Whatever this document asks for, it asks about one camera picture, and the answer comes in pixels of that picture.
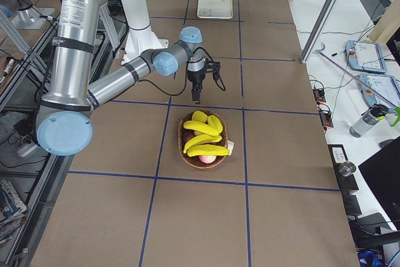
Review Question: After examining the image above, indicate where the black monitor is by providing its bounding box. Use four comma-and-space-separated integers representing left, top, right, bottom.
359, 138, 399, 229

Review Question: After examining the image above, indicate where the steel cup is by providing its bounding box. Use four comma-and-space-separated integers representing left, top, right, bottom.
337, 161, 357, 177

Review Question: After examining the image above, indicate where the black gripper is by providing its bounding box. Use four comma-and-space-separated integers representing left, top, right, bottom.
187, 71, 205, 104

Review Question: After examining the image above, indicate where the upper blue teach pendant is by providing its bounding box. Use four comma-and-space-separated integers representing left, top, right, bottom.
345, 40, 387, 74

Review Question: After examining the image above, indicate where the pink peach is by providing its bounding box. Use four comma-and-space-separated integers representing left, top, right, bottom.
199, 155, 217, 164

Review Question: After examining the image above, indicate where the white bear tray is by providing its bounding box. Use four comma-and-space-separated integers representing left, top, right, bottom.
197, 0, 233, 19

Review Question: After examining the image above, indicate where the dark red apple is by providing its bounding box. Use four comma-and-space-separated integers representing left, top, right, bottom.
182, 131, 195, 144

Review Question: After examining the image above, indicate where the yellow mango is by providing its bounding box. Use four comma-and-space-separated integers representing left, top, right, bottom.
191, 110, 208, 123

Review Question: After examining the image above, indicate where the yellow banana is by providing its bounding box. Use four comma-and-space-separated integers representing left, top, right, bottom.
187, 144, 229, 157
183, 120, 219, 136
183, 134, 222, 153

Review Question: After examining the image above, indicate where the blue teach pendant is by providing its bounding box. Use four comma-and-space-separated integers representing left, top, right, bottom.
345, 40, 387, 74
359, 73, 399, 113

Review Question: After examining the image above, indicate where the reacher grabber stick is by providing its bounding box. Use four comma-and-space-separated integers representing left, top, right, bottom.
314, 44, 399, 127

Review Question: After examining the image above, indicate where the white basket tag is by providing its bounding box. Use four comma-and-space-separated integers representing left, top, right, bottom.
226, 140, 234, 156

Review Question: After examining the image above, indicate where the lower blue teach pendant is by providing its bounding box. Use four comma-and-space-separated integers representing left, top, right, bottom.
359, 73, 399, 113

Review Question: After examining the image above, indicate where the aluminium frame post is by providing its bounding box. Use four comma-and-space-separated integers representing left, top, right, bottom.
300, 0, 338, 63

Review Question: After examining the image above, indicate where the yellow star fruit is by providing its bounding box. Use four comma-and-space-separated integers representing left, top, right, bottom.
207, 114, 223, 133

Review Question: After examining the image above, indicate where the stack of magazines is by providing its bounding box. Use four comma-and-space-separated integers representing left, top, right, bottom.
1, 178, 28, 247

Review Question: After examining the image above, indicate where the orange circuit board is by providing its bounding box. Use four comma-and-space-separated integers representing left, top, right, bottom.
312, 88, 334, 132

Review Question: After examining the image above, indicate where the brown wicker basket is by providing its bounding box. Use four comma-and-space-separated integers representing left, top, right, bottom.
177, 109, 228, 169

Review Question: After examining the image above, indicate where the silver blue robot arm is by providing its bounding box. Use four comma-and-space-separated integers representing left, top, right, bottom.
36, 0, 206, 156

